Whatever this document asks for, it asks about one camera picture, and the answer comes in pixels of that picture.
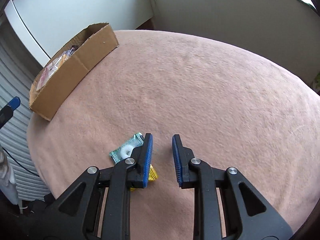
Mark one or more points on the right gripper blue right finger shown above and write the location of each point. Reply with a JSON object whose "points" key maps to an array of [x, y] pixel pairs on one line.
{"points": [[182, 157]]}

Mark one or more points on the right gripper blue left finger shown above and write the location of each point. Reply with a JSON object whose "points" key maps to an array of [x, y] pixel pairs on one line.
{"points": [[144, 161]]}

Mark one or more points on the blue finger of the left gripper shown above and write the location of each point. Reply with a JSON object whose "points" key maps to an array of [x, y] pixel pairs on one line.
{"points": [[14, 103]]}

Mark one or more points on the yellow candy packet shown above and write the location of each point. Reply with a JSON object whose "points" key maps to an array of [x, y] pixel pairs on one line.
{"points": [[153, 176]]}

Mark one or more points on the teal mint candy packet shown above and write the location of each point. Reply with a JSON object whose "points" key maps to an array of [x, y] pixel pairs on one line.
{"points": [[125, 150]]}

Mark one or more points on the packaged bread slices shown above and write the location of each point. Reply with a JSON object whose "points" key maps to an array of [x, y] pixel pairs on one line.
{"points": [[52, 68]]}

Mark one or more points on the Snickers bar English label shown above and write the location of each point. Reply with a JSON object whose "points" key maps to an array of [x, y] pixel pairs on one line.
{"points": [[74, 47]]}

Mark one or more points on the left hand fuzzy sleeve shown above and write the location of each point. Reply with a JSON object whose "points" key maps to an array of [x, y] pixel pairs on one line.
{"points": [[7, 180]]}

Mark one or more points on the brown cardboard box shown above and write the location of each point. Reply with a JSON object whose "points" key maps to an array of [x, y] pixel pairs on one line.
{"points": [[95, 42]]}

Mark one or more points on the white cabinet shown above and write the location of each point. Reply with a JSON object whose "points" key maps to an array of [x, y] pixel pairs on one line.
{"points": [[44, 26]]}

